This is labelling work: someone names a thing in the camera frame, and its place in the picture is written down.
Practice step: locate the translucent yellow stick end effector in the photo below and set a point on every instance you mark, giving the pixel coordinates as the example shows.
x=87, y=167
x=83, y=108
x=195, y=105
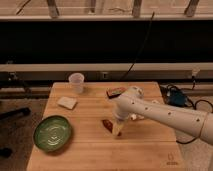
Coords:
x=117, y=127

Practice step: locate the blue power box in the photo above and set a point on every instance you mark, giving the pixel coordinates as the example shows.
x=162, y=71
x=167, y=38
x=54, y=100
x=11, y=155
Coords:
x=176, y=98

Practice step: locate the red chili pepper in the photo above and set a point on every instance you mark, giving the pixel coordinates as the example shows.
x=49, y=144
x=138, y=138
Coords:
x=108, y=125

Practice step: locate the clear plastic cup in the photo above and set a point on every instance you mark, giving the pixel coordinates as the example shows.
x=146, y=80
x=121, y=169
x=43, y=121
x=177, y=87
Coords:
x=76, y=80

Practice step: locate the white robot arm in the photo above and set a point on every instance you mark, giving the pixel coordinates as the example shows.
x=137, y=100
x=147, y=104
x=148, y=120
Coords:
x=196, y=123

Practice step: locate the white sponge block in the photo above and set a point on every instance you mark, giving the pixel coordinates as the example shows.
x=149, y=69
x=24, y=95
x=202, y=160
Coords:
x=67, y=102

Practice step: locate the black chair base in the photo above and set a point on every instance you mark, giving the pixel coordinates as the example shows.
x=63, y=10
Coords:
x=6, y=152

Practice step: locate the green ceramic bowl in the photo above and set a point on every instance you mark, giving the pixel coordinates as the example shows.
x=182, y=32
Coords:
x=52, y=133

